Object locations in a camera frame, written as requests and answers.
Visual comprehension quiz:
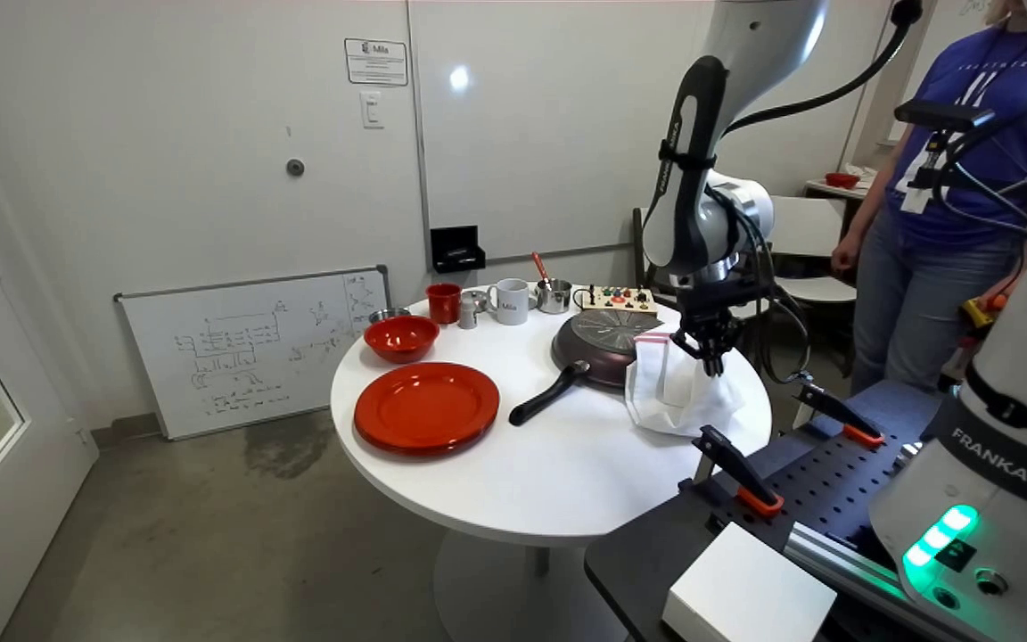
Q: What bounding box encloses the wooden toy board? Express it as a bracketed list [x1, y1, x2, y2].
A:
[571, 283, 661, 313]

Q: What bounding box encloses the aluminium rail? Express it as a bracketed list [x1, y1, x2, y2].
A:
[783, 517, 912, 600]

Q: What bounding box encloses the person in blue shirt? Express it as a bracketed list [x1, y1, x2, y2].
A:
[829, 0, 1027, 396]

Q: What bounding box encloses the steel pot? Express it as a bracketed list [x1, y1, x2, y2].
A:
[532, 273, 577, 318]

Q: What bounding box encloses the red mug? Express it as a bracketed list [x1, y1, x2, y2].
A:
[425, 283, 465, 328]

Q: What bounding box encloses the red plate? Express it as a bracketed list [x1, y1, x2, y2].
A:
[349, 361, 503, 461]

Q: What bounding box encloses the black clamp with orange tip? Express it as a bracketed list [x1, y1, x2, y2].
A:
[687, 420, 787, 519]
[796, 379, 892, 453]

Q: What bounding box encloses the small wall label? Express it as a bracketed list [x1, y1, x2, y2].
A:
[356, 90, 388, 137]

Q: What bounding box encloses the orange handheld device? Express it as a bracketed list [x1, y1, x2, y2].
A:
[958, 284, 1012, 336]

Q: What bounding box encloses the paper wall notice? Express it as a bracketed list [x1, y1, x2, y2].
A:
[340, 33, 413, 90]

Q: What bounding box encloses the red bowl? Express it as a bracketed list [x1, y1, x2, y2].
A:
[361, 311, 443, 366]

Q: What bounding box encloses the white door with glass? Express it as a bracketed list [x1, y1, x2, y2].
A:
[0, 83, 99, 642]

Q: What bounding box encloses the red-handled utensil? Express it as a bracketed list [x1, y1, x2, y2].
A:
[529, 248, 558, 296]

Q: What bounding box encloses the white towel with red stripes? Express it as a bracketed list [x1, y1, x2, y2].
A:
[620, 330, 746, 439]

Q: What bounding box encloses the white box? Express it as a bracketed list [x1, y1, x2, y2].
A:
[661, 517, 841, 642]

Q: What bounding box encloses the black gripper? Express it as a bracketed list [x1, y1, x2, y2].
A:
[672, 283, 758, 379]

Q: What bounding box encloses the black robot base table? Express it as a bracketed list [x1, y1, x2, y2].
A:
[582, 379, 1027, 642]

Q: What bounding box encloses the person hand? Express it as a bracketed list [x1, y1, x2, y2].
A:
[829, 225, 872, 277]

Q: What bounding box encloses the black wall tray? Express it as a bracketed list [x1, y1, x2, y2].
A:
[428, 220, 488, 273]

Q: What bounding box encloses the white chair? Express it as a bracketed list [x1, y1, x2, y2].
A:
[766, 192, 865, 305]

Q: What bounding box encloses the white mug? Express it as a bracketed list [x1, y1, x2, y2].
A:
[487, 273, 534, 328]

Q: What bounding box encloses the small leaning whiteboard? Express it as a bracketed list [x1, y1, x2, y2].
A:
[114, 259, 396, 441]

